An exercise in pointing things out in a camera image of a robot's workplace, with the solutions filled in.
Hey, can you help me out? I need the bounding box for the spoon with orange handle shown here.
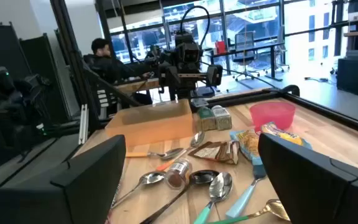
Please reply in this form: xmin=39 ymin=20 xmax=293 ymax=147
xmin=155 ymin=131 xmax=206 ymax=172

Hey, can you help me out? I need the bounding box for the plain silver spoon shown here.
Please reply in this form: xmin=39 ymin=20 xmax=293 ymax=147
xmin=110 ymin=170 xmax=167 ymax=210

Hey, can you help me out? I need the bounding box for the glass jar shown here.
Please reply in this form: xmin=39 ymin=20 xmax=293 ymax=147
xmin=211 ymin=105 xmax=233 ymax=131

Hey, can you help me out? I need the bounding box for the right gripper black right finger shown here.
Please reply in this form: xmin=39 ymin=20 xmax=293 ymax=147
xmin=257 ymin=133 xmax=358 ymax=224

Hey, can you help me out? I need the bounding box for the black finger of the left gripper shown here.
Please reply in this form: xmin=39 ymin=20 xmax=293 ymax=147
xmin=175 ymin=72 xmax=188 ymax=91
xmin=187 ymin=72 xmax=202 ymax=91

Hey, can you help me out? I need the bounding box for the gold spoon green handle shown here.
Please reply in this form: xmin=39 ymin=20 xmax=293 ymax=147
xmin=206 ymin=198 xmax=291 ymax=224

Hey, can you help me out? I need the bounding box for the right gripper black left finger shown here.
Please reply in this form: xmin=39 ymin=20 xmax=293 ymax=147
xmin=0 ymin=134 xmax=127 ymax=224

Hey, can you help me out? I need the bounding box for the black spoon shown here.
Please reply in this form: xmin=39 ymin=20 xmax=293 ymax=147
xmin=139 ymin=169 xmax=221 ymax=224

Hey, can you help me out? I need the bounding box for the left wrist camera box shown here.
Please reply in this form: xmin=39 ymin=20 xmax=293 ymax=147
xmin=174 ymin=32 xmax=202 ymax=63

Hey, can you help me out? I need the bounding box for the spoon with wooden handle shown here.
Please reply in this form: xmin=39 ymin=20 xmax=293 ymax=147
xmin=125 ymin=147 xmax=185 ymax=161

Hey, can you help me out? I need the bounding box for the person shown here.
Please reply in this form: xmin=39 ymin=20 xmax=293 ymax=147
xmin=83 ymin=37 xmax=155 ymax=106

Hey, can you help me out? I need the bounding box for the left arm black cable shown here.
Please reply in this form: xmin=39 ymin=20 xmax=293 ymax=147
xmin=179 ymin=5 xmax=211 ymax=48

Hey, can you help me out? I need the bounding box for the silver utensil light blue handle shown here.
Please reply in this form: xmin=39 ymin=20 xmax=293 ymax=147
xmin=225 ymin=164 xmax=267 ymax=219

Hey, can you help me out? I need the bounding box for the orange translucent plastic tray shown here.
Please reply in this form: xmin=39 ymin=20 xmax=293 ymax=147
xmin=104 ymin=98 xmax=196 ymax=147

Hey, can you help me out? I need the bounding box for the black computer tower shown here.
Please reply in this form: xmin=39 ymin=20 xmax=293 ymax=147
xmin=336 ymin=49 xmax=358 ymax=96

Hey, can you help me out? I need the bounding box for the yellow ramen noodle packet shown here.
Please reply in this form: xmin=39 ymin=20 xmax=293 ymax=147
xmin=260 ymin=121 xmax=313 ymax=151

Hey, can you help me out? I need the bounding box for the red container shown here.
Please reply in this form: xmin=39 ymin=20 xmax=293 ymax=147
xmin=214 ymin=40 xmax=227 ymax=55

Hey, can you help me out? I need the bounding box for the black robot equipment green light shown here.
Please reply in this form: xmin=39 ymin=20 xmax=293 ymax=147
xmin=0 ymin=66 xmax=54 ymax=162

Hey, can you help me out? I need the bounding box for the silver spoon green handle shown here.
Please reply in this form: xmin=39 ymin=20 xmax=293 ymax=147
xmin=193 ymin=172 xmax=234 ymax=224

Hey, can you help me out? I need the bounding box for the black desk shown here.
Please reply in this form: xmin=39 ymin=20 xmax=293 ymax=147
xmin=209 ymin=42 xmax=285 ymax=82

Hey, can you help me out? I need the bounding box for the wooden desk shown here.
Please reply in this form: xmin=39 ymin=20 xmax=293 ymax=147
xmin=115 ymin=77 xmax=161 ymax=94

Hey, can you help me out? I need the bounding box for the pink plastic bowl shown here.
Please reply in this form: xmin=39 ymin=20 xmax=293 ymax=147
xmin=249 ymin=101 xmax=296 ymax=132

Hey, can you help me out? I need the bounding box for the silver aluminium extrusion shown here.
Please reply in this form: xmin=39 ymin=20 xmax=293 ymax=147
xmin=78 ymin=103 xmax=90 ymax=146

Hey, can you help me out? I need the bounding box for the black floor cable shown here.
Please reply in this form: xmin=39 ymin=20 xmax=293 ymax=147
xmin=304 ymin=76 xmax=329 ymax=83

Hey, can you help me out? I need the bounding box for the brown foil snack packet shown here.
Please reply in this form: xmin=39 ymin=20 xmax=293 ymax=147
xmin=188 ymin=140 xmax=241 ymax=166

